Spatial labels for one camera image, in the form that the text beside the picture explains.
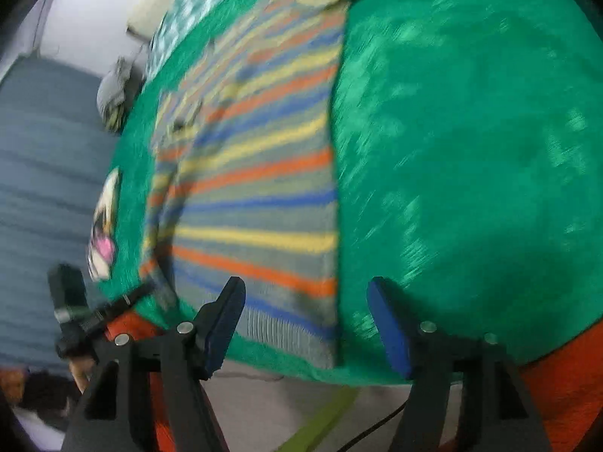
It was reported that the striped knitted sweater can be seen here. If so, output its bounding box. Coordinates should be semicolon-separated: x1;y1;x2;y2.
139;0;354;368

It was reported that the pile of clothes beside bed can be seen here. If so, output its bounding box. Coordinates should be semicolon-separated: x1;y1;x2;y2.
96;57;144;134

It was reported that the person's left hand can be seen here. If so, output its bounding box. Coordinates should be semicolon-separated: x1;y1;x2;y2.
69;356;96;394

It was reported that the patterned cushion on bed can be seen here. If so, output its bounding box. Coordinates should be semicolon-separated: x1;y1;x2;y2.
87;168;121;282

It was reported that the orange shaggy rug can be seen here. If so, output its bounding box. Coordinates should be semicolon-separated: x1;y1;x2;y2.
105;312;602;451

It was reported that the blue grey curtain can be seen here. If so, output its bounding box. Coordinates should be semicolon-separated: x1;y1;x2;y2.
1;57;118;374

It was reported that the green floral bedspread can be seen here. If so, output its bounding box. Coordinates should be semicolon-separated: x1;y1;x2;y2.
105;0;603;386

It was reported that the checkered green white blanket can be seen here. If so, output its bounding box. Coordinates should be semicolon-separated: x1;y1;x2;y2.
145;0;224;81

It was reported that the black cable on floor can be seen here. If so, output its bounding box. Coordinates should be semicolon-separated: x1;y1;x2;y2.
336;399;411;452

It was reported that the yellow green strap on floor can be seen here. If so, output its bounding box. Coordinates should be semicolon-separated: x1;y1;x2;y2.
277;385;360;452

